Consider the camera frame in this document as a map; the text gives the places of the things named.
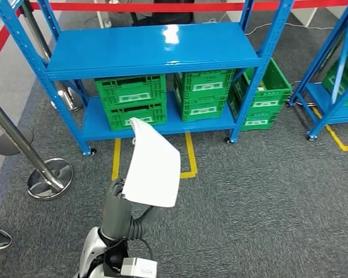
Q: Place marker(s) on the black stanchion post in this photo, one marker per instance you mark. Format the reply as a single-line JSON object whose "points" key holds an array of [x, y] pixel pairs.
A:
{"points": [[4, 147]]}

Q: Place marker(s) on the chrome stanchion post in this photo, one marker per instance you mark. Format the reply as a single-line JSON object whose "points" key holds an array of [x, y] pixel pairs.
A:
{"points": [[17, 142], [304, 103], [34, 30]]}

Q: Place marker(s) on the yellow floor tape outline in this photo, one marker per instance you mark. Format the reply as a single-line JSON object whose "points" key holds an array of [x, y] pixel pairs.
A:
{"points": [[116, 161]]}

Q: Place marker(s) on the blue steel shelf rack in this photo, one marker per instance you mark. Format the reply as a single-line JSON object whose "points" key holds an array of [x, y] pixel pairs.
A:
{"points": [[147, 50], [319, 94]]}

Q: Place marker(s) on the white plastic mirror housing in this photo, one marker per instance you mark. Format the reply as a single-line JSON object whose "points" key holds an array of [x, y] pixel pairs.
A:
{"points": [[153, 172]]}

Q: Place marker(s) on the white cabinet panel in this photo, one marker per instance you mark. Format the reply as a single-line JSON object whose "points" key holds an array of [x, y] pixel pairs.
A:
{"points": [[302, 17]]}

